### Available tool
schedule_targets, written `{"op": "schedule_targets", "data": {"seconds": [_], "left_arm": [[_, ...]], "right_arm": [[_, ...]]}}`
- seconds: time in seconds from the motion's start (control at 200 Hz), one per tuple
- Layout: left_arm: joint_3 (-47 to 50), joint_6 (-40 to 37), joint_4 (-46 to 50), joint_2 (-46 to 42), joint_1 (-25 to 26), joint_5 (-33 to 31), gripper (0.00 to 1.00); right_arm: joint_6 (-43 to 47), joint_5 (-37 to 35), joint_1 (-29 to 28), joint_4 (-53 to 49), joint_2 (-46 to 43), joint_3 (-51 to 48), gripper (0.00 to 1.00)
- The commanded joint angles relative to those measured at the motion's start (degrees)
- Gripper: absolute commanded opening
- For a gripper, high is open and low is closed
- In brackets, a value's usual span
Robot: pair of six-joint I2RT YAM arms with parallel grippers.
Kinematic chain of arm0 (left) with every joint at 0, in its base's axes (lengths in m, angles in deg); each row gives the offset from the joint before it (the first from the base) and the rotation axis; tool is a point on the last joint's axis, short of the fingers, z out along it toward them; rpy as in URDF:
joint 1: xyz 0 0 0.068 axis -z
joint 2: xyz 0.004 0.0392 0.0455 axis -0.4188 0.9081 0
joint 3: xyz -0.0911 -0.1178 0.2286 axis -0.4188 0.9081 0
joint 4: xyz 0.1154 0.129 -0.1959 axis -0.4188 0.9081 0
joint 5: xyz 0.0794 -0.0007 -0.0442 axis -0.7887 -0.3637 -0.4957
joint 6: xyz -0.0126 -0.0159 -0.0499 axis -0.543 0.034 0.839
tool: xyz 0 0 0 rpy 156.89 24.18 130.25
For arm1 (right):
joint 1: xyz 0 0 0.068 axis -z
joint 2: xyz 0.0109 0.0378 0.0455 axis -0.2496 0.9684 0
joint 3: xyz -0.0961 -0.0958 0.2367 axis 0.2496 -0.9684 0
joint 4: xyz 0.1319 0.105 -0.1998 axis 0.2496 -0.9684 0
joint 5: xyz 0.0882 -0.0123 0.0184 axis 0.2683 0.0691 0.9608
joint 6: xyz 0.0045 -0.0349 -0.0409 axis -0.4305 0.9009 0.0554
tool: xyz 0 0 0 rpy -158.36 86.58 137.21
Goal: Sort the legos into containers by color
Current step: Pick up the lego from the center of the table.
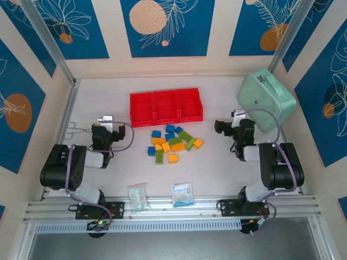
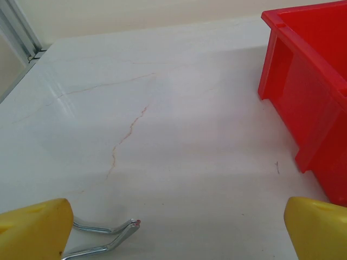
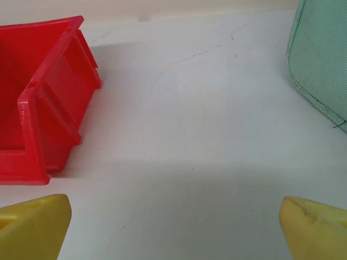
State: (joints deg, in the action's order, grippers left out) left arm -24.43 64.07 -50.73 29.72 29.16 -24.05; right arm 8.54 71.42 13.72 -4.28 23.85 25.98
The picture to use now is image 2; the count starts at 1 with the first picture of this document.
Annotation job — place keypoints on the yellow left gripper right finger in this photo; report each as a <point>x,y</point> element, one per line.
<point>320,233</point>

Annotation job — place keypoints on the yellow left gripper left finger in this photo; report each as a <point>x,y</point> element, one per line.
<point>32,233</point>

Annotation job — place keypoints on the red plastic bin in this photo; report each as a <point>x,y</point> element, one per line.
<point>311,81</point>

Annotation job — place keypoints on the aluminium frame post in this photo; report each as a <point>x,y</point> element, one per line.
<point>19,24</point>

